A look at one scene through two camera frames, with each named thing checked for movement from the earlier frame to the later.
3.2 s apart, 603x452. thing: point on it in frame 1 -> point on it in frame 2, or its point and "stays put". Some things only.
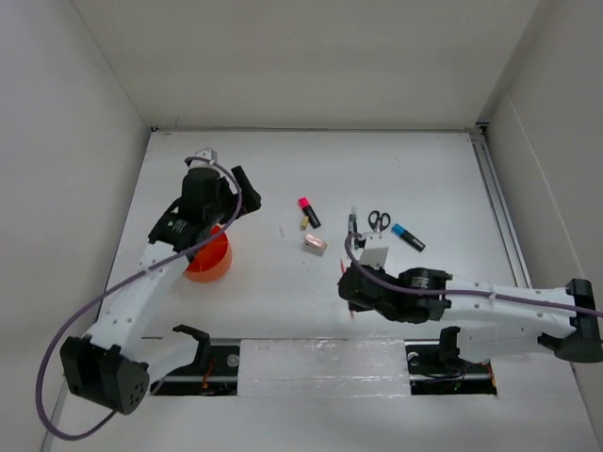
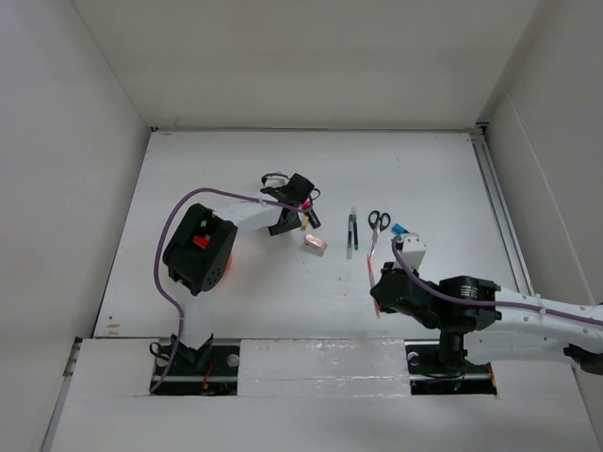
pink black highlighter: x=307 y=208 stays put
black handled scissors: x=378 y=225 stays put
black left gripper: x=251 y=201 -> x=282 y=229
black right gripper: x=357 y=307 -> x=388 y=267
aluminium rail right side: x=482 y=146 stays put
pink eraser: x=315 y=245 stays put
